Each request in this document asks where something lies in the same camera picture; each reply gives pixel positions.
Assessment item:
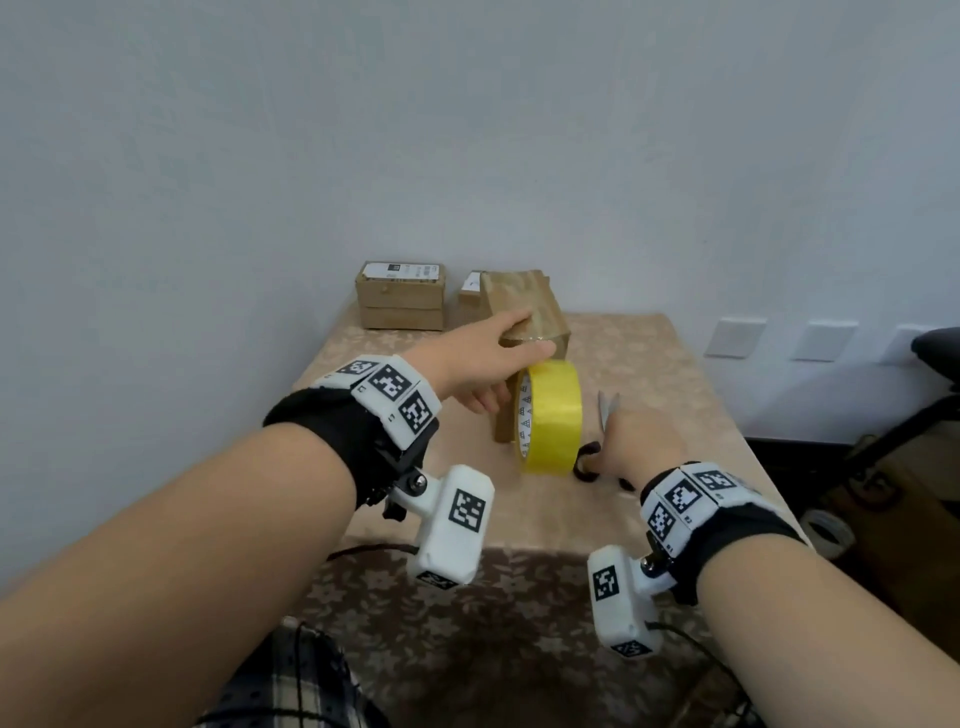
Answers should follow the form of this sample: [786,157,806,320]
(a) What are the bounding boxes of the person's left hand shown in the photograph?
[429,309,557,416]

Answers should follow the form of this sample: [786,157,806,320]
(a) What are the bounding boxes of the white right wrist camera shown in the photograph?
[587,545,678,662]

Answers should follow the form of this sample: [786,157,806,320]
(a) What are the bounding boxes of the black right wrist strap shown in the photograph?
[666,495,810,609]

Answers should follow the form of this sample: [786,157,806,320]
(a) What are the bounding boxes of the white wall outlet plate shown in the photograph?
[794,321,859,364]
[888,324,948,367]
[704,316,768,360]

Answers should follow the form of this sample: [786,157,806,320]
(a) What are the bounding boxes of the black left camera cable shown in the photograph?
[325,543,421,565]

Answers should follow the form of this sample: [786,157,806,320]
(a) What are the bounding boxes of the black-handled scissors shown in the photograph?
[573,391,637,494]

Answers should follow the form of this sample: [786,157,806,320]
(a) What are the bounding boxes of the beige floral tablecloth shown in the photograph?
[288,296,815,728]

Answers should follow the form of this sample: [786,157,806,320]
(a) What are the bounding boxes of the black camera cable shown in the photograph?
[325,543,421,565]
[646,619,755,710]

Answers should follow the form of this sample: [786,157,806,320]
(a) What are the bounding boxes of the black office chair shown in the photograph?
[823,327,960,515]

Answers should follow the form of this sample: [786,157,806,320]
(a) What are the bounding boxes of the white marker band right wrist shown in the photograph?
[639,461,760,560]

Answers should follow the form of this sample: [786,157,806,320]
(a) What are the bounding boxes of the taped brown cardboard box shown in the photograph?
[480,270,576,445]

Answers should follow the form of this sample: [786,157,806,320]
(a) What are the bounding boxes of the white marker band left wrist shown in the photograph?
[310,354,444,453]

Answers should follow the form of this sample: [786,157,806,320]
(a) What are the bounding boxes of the person's right forearm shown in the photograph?
[690,551,960,728]

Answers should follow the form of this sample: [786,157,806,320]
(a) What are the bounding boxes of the yellow packing tape roll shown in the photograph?
[512,360,585,476]

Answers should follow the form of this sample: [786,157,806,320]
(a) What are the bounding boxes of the plain flat cardboard box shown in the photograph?
[360,303,446,332]

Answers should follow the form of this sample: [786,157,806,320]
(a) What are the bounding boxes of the person's right hand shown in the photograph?
[582,405,691,492]

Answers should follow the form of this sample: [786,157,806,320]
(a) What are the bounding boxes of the black left wrist strap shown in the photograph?
[262,386,442,513]

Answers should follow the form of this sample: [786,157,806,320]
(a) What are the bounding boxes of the small labelled cardboard box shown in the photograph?
[456,271,490,326]

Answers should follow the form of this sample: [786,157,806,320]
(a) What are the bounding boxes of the black wrist strap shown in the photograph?
[262,386,442,513]
[666,495,810,609]

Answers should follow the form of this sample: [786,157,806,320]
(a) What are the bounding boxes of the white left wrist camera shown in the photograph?
[382,464,496,594]

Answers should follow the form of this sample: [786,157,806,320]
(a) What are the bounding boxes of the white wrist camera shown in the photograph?
[587,545,678,662]
[382,464,496,594]

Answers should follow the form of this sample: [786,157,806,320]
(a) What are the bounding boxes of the labelled flat cardboard box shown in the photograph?
[354,260,449,310]

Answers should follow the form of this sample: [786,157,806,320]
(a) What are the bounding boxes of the white marker band wrist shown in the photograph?
[639,461,760,560]
[310,354,444,453]

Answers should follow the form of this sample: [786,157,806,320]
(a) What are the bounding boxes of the person's left forearm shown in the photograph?
[0,423,363,728]

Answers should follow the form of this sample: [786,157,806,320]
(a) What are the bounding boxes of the plaid clothing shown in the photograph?
[196,616,393,728]

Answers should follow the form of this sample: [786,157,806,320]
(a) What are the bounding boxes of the black right camera cable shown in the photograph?
[646,619,755,710]

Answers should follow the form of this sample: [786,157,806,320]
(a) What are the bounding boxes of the large cardboard box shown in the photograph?
[843,433,960,646]

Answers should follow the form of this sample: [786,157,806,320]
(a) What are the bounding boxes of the white tape roll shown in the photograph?
[805,508,858,558]

